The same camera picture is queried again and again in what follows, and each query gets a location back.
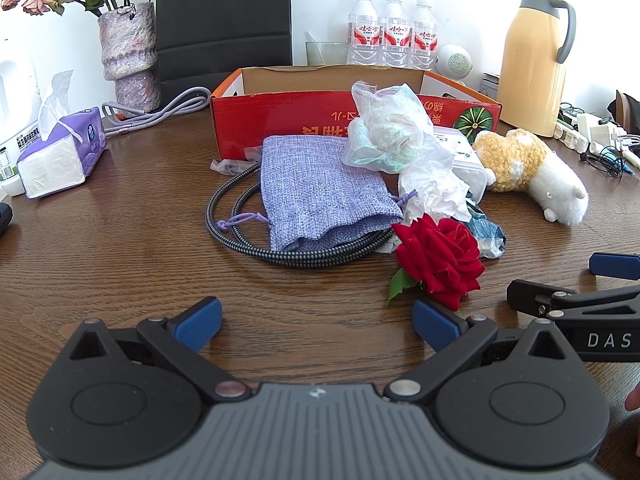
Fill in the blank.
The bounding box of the blue plastic wrapper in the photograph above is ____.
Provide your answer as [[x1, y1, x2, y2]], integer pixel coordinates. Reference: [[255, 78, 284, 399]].
[[467, 207, 507, 261]]

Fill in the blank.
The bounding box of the yellow and white plush toy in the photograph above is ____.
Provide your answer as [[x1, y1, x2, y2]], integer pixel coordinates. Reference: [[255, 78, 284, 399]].
[[471, 128, 590, 226]]

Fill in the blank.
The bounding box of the clear glass cup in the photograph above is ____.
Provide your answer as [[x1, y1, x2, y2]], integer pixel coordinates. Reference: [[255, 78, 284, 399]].
[[305, 30, 351, 67]]

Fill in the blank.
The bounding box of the white and blue tube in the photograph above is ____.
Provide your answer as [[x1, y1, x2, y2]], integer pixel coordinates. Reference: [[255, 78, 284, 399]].
[[589, 141, 640, 171]]

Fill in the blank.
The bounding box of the purple tissue pack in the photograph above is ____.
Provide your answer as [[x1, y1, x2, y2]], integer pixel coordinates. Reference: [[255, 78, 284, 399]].
[[16, 70, 108, 199]]

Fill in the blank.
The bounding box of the white plastic jug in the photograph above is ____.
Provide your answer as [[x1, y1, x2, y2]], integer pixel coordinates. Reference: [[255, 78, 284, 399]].
[[0, 40, 43, 196]]

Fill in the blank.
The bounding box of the plastic bag with green cloth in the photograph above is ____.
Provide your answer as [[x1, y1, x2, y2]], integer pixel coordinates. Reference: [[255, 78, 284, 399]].
[[342, 80, 436, 173]]

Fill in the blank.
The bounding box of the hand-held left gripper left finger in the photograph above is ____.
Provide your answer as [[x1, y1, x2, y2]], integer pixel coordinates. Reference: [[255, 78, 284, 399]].
[[68, 296, 252, 404]]

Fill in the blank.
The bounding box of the red rose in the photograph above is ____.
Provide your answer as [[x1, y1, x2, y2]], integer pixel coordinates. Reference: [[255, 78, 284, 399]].
[[386, 212, 487, 312]]

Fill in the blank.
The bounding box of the dark brown object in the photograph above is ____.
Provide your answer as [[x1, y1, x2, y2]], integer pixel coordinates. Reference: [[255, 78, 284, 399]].
[[607, 90, 640, 128]]

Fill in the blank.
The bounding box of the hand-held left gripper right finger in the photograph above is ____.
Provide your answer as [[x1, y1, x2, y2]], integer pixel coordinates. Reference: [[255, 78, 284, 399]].
[[384, 299, 581, 404]]

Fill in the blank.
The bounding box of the white plastic wrap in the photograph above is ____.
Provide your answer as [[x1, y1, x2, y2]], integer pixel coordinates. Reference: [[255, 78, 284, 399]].
[[398, 135, 473, 226]]

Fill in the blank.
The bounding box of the red cardboard box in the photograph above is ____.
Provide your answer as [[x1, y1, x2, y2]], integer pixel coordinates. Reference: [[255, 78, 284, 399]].
[[210, 64, 502, 161]]

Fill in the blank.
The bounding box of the white plastic container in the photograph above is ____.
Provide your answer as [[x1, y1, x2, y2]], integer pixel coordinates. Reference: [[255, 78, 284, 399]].
[[432, 129, 490, 202]]

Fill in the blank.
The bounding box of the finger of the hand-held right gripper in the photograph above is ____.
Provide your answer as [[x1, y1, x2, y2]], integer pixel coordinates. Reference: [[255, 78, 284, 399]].
[[506, 279, 640, 321], [589, 252, 640, 281]]

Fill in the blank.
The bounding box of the white robot speaker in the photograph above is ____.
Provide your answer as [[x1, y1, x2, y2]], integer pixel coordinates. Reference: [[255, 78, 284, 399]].
[[436, 43, 475, 81]]

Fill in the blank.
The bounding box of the black braided cable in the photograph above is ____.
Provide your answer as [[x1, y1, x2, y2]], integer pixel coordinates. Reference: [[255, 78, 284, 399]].
[[206, 146, 401, 268]]

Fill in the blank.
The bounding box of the water bottle red label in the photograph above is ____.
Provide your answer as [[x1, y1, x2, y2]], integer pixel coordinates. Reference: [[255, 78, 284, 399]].
[[346, 0, 383, 67], [409, 0, 441, 71], [378, 0, 413, 68]]

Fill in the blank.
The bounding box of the black paper bag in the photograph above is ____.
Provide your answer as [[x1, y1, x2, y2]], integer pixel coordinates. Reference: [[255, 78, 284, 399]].
[[155, 0, 293, 93]]

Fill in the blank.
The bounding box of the lilac cable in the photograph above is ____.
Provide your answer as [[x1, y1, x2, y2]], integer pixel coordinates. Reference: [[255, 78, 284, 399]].
[[101, 86, 213, 137]]

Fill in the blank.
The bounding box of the small clear plastic bag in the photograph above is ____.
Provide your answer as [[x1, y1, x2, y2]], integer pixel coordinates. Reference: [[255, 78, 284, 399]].
[[210, 157, 262, 176]]

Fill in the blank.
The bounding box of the purple fabric drawstring pouch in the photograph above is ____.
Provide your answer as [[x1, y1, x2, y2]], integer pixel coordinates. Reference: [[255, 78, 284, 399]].
[[227, 135, 405, 252]]

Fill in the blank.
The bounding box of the mottled purple vase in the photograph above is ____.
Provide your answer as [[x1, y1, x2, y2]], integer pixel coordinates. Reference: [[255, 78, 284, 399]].
[[97, 1, 163, 113]]

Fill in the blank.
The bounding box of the white charger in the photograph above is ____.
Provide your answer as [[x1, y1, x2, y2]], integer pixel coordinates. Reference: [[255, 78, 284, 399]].
[[577, 112, 640, 148]]

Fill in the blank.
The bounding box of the yellow thermos jug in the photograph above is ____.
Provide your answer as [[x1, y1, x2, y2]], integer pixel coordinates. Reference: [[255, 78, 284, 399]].
[[495, 0, 577, 138]]

